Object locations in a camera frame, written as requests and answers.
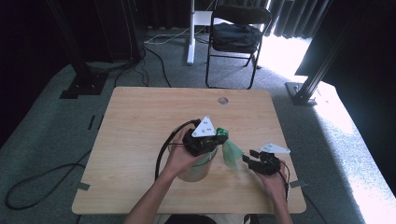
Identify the black stand with base plate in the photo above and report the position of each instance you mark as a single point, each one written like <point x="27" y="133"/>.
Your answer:
<point x="84" y="87"/>

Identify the grey table grommet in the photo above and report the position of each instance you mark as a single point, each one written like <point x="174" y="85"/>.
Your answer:
<point x="223" y="100"/>

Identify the white desk leg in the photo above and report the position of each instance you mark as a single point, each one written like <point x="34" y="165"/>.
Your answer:
<point x="190" y="46"/>

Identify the black floor tape strip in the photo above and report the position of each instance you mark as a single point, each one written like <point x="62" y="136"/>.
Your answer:
<point x="100" y="122"/>
<point x="91" y="122"/>

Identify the person's right hand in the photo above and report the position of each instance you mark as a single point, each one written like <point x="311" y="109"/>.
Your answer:
<point x="277" y="185"/>

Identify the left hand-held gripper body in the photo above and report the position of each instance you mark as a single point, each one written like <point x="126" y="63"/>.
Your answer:
<point x="202" y="129"/>

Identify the green plastic bag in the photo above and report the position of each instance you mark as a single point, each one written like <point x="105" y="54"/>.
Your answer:
<point x="232" y="154"/>

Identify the grey tape piece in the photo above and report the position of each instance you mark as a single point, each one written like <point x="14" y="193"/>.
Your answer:
<point x="83" y="186"/>
<point x="297" y="184"/>

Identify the black metal profile stand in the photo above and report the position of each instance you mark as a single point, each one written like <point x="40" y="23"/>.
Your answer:
<point x="303" y="96"/>

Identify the dark backpack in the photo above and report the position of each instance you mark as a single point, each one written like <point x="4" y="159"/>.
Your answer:
<point x="236" y="37"/>

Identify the black folding chair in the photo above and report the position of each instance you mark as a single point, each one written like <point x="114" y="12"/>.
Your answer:
<point x="239" y="15"/>

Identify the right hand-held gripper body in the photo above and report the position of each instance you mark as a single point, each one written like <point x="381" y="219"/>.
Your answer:
<point x="269" y="165"/>

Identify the person's left hand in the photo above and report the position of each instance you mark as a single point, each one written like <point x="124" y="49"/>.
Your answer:
<point x="179" y="158"/>

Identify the dark pleated curtain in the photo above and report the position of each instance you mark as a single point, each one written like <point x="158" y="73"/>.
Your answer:
<point x="295" y="18"/>

